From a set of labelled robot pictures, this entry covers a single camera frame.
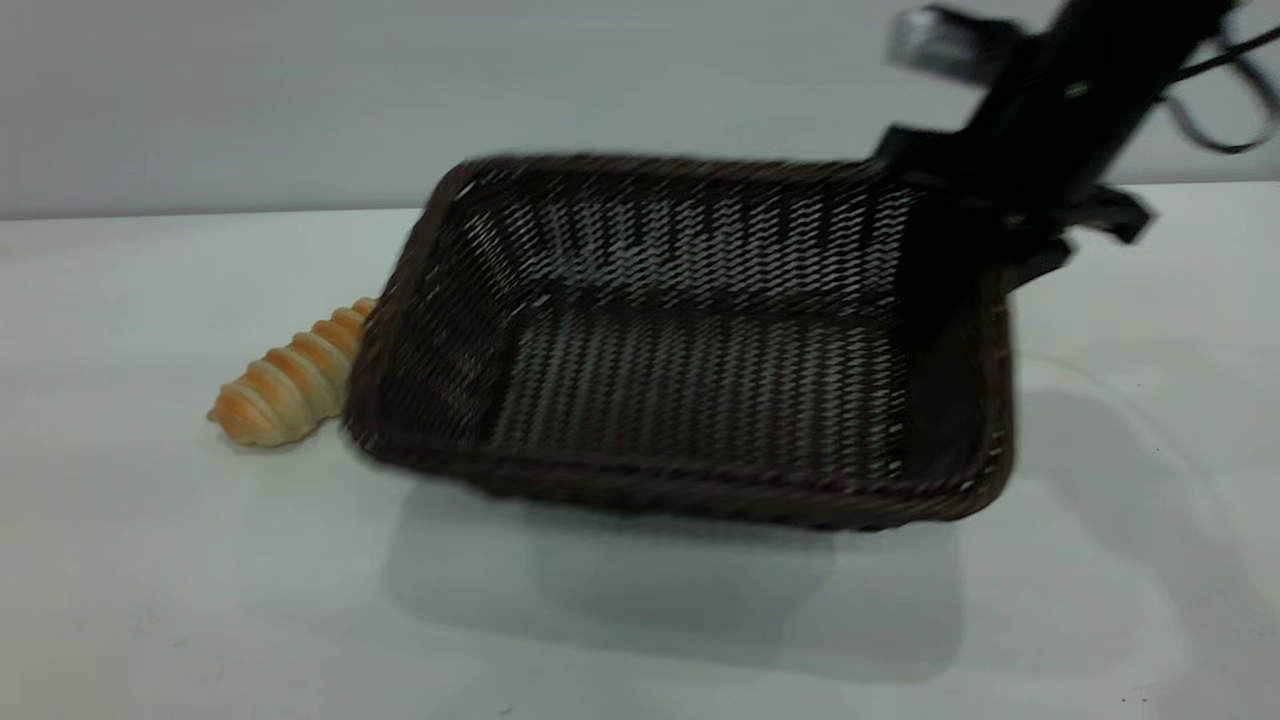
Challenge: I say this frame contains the dark brown woven basket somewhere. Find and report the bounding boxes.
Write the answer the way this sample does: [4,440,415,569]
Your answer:
[340,152,1016,531]

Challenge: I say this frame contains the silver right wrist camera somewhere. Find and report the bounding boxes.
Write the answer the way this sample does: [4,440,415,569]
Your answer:
[888,5,1026,86]

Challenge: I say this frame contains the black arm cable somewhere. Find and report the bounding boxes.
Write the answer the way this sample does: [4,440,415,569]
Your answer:
[1163,20,1280,157]

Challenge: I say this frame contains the striped orange bread roll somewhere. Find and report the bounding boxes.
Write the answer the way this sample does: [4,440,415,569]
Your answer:
[207,296,381,448]

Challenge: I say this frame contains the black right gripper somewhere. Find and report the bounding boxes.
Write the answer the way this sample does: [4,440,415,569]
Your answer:
[878,58,1154,311]

